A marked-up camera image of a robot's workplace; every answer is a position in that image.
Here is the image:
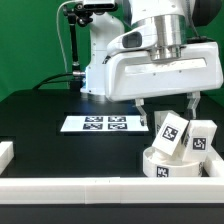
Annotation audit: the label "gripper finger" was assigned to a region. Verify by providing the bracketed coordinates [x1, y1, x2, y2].
[187, 91, 201, 119]
[135, 99, 147, 126]

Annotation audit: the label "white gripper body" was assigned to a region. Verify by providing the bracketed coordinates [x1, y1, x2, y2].
[105, 32, 223, 101]

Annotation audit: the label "white round stool seat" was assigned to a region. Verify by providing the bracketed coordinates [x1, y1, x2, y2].
[143, 147, 203, 178]

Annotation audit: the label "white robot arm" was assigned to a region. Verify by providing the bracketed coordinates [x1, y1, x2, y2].
[83, 0, 223, 108]

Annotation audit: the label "white sheet with tags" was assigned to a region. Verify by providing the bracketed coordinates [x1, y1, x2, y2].
[61, 115, 148, 132]

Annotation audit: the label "white left fence block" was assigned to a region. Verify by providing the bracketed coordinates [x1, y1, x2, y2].
[0, 141, 14, 175]

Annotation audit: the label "overhead camera bar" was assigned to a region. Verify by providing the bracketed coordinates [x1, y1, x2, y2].
[83, 0, 116, 10]

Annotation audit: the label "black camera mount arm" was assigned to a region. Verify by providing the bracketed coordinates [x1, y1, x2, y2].
[63, 3, 93, 91]

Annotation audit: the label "white front fence rail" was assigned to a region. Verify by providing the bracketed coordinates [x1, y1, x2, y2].
[0, 178, 224, 204]

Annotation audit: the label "black cables on table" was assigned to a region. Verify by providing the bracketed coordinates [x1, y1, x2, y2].
[32, 72, 83, 90]

